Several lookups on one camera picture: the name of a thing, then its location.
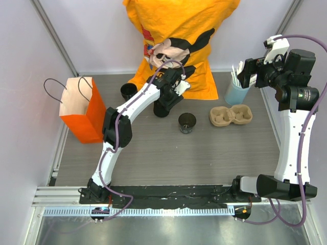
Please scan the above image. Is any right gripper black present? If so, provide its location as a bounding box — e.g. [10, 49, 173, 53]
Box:
[238, 51, 290, 90]

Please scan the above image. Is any black cup from stack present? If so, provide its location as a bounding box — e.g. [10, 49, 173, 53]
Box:
[178, 113, 197, 134]

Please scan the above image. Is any orange paper bag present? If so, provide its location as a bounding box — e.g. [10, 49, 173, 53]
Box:
[45, 77, 106, 144]

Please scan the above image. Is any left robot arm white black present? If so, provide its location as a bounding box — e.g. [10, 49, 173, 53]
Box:
[79, 68, 191, 204]

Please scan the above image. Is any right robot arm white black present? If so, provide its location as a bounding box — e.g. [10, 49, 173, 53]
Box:
[230, 49, 319, 202]

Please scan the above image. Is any black ribbed cup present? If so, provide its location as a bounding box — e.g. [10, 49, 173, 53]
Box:
[153, 101, 170, 118]

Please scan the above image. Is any light blue straw holder cup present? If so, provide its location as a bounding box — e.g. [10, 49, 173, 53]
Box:
[224, 78, 250, 106]

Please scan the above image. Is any black cup with lettering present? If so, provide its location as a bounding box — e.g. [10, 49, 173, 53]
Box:
[120, 83, 138, 101]

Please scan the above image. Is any lower pulp cup carrier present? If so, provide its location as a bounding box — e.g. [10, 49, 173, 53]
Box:
[209, 104, 253, 127]

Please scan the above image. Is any orange cartoon mouse cloth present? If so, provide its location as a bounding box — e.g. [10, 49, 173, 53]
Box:
[123, 0, 240, 100]

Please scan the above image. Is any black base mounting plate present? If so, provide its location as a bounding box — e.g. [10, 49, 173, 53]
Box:
[78, 185, 262, 209]

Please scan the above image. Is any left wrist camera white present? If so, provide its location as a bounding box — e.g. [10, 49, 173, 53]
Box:
[174, 74, 191, 96]

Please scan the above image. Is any aluminium frame rail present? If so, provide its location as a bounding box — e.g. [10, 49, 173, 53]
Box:
[30, 0, 79, 77]

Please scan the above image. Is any white slotted cable duct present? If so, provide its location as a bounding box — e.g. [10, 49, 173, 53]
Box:
[43, 206, 235, 217]

